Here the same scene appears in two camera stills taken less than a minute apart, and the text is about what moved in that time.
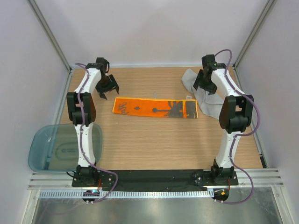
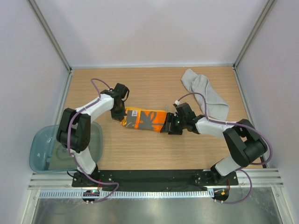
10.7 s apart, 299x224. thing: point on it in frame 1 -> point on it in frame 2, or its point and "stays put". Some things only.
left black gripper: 113,86 -> 119,116
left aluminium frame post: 45,25 stays put
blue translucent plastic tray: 53,148 stays put
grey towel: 210,104 stays put
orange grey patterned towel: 180,108 -> 144,118
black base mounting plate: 153,179 stays put
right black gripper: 211,88 -> 171,118
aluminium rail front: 63,179 stays put
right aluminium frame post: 269,5 stays put
